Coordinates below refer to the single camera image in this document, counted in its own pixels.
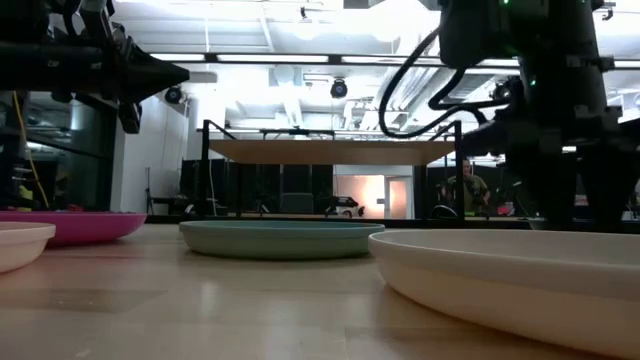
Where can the person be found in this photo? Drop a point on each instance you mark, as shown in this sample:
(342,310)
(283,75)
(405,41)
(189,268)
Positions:
(472,192)

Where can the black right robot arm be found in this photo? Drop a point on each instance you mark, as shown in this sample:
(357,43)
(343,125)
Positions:
(545,190)

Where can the dark green plate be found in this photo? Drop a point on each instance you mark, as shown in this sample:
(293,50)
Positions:
(280,240)

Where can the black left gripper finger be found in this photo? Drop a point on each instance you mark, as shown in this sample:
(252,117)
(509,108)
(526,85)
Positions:
(150,86)
(150,62)

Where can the dark grey chair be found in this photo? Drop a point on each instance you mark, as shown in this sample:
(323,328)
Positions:
(297,204)

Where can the magenta plate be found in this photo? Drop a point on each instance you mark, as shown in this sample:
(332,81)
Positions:
(95,227)

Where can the black round spotlight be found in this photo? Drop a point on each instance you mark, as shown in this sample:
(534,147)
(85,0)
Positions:
(338,88)
(173,95)

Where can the small white vehicle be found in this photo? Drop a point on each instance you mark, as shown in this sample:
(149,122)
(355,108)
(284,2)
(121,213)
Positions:
(345,210)

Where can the black aluminium table frame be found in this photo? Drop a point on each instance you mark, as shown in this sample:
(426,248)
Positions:
(160,219)

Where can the light pink plate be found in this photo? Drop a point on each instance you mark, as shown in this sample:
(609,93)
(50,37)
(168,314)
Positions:
(22,245)

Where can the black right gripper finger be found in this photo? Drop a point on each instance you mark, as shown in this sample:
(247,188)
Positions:
(500,131)
(500,146)

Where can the white plate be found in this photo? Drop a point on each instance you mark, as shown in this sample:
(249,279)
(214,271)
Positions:
(525,280)

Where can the wooden shelf with black legs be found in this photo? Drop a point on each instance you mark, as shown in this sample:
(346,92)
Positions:
(330,152)

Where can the white door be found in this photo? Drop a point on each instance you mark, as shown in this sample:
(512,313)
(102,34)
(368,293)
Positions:
(398,197)

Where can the ceiling light strip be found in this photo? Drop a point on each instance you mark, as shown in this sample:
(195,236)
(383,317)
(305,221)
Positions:
(272,58)

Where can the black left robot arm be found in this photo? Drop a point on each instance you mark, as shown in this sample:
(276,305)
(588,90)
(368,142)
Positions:
(25,65)

